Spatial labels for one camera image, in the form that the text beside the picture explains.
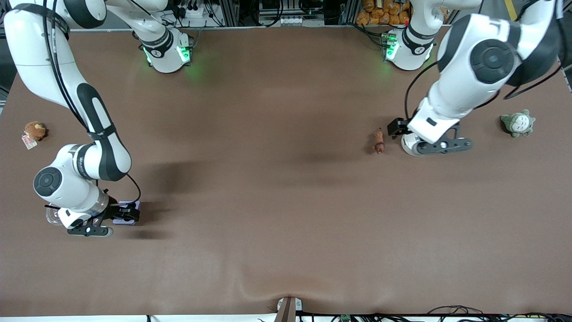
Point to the lavender flip phone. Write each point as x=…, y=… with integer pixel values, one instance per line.
x=123, y=222

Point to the brown lion statue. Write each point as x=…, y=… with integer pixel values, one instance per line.
x=379, y=144

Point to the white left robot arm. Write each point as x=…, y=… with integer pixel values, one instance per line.
x=451, y=89

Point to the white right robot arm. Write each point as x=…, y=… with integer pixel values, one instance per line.
x=103, y=147

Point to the white round desk lamp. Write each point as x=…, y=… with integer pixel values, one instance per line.
x=409, y=145

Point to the clear plastic cup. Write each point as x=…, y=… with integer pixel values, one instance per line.
x=51, y=218

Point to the black straw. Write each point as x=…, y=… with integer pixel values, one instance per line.
x=50, y=206

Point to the grey-green totoro plush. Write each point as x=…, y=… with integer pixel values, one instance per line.
x=518, y=125

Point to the brown plush toy with tag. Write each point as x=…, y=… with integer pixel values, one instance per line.
x=35, y=130

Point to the orange packaged goods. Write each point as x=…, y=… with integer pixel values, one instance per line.
x=384, y=15

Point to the white power strip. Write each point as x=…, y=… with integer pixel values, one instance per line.
x=194, y=12

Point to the camera mount post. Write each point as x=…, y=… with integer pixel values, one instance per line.
x=288, y=311

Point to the aluminium profile frame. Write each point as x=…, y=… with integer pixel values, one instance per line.
x=228, y=11

